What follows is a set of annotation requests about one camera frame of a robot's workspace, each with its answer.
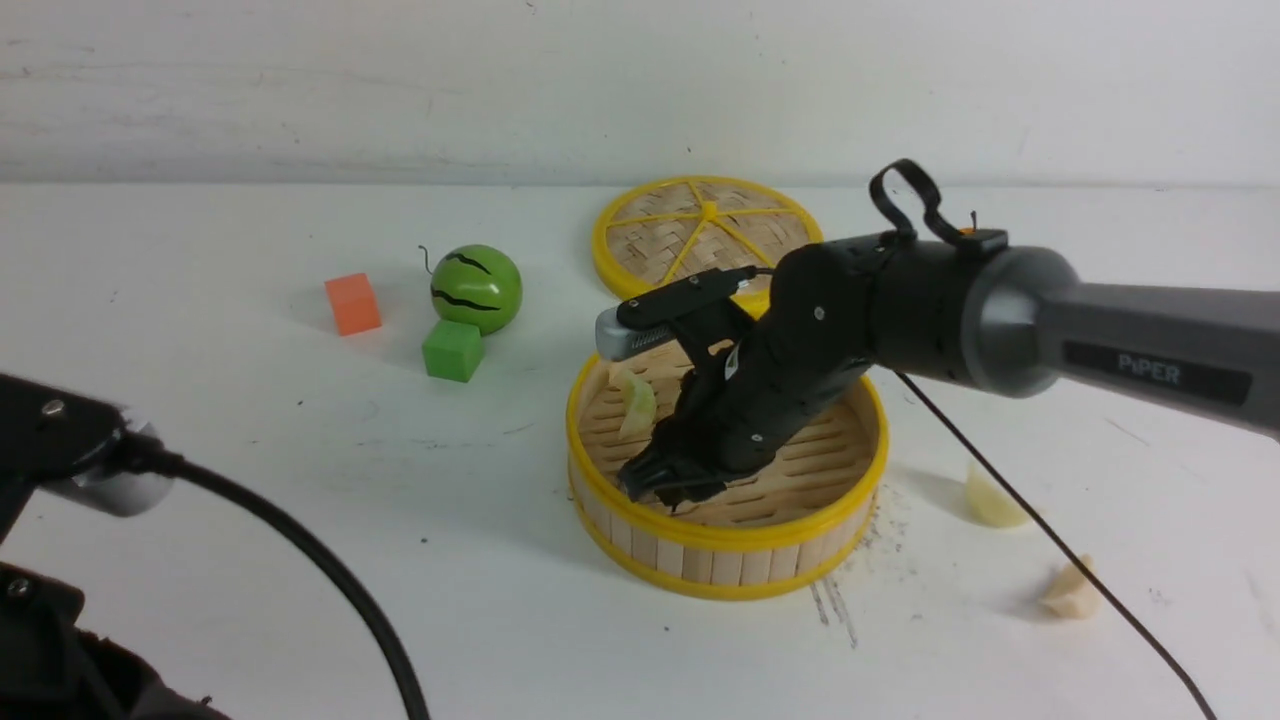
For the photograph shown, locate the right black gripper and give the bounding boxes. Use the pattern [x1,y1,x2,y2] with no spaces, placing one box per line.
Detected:
[617,240,890,511]

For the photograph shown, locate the green dumpling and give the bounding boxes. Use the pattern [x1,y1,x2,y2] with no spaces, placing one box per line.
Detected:
[609,364,657,441]

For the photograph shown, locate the pale yellow dumpling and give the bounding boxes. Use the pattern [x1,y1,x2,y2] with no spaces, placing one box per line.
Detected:
[964,461,1032,530]

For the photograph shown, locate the beige dumpling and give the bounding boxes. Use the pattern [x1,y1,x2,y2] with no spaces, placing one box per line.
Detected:
[1038,561,1103,620]

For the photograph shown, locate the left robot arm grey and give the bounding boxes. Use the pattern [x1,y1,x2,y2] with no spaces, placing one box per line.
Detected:
[1,375,219,719]

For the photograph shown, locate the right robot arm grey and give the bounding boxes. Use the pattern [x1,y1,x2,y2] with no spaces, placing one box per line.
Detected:
[596,231,1279,507]

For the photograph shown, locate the bamboo steamer tray yellow rim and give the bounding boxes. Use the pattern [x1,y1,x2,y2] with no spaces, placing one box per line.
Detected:
[564,355,890,601]

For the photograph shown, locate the bamboo steamer lid yellow rim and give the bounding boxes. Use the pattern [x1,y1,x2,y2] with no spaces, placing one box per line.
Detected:
[590,176,824,299]

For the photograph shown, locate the green foam cube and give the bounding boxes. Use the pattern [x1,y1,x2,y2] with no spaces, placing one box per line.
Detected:
[421,319,485,383]

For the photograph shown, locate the green toy watermelon ball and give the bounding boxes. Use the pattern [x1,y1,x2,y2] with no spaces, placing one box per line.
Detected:
[419,243,524,337]

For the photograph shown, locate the orange foam cube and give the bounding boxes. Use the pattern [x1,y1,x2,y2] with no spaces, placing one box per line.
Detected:
[324,273,383,337]

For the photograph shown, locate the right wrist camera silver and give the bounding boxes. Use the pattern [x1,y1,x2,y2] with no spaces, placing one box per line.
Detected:
[594,266,762,363]

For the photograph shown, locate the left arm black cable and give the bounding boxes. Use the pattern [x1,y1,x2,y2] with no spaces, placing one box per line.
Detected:
[120,439,431,720]

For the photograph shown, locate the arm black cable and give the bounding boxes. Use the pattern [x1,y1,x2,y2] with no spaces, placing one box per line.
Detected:
[120,439,431,720]
[868,158,1219,720]

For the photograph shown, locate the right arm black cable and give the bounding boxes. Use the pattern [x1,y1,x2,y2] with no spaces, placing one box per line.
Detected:
[868,158,1219,720]

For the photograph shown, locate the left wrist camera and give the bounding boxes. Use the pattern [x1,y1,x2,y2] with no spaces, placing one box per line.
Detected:
[42,468,174,518]

